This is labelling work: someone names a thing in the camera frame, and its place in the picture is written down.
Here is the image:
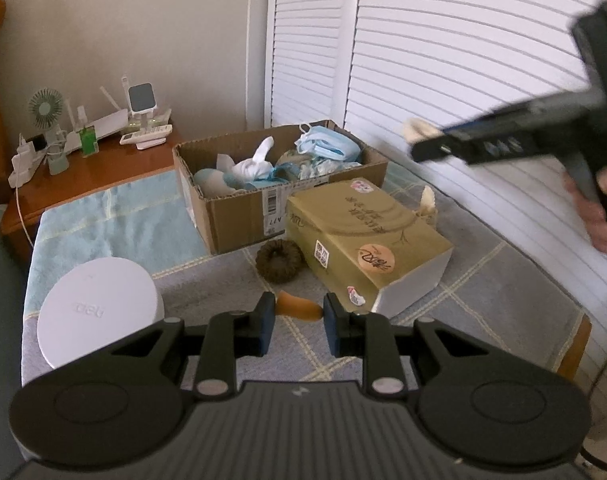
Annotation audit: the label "cream fabric scrunchie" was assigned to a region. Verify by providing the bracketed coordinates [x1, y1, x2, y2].
[402, 118, 443, 146]

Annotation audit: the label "white power strip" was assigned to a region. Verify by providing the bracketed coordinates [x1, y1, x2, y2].
[8, 133, 48, 188]

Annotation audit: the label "white round lid container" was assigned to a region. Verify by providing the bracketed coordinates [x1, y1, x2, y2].
[37, 257, 165, 368]

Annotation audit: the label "wooden nightstand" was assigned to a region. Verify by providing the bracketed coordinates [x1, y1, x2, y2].
[0, 131, 183, 266]

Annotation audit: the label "blue surgical face mask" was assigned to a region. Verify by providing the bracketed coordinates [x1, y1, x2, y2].
[295, 122, 361, 162]

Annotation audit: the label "white louvered closet door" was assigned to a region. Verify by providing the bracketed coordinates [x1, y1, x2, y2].
[266, 0, 607, 416]

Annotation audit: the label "blue white sock ball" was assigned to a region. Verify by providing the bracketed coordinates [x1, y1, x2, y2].
[193, 168, 238, 200]

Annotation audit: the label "tan tissue pack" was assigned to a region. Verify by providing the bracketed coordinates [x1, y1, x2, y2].
[285, 178, 454, 318]

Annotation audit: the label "orange brown soft item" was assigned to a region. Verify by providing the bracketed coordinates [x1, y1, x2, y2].
[274, 290, 323, 322]

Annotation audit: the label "white wifi router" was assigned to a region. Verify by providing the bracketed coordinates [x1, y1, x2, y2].
[62, 75, 174, 155]

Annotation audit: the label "small green desk fan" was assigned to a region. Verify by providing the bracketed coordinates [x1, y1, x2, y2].
[28, 88, 69, 176]

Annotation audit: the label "blue grey plaid bedsheet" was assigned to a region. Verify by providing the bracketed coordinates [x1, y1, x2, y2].
[20, 171, 591, 382]

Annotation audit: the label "white socks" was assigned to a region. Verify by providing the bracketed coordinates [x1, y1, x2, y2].
[216, 136, 274, 188]

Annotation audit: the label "white remote control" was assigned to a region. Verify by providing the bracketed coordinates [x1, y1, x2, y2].
[119, 124, 174, 145]

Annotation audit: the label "dark brown scrunchie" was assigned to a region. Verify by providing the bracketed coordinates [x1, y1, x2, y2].
[255, 240, 305, 284]

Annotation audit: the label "small green bottle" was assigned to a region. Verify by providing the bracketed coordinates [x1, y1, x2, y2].
[79, 125, 98, 157]

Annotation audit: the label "blue white patterned cloth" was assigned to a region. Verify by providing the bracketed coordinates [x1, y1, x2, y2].
[270, 150, 361, 182]

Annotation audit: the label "open cardboard box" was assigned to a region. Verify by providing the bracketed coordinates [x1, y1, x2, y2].
[172, 119, 388, 255]

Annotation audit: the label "cream knotted cloth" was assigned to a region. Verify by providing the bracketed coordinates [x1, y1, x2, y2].
[415, 185, 438, 229]

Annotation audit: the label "person right hand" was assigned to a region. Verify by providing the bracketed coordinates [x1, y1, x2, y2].
[564, 168, 607, 255]

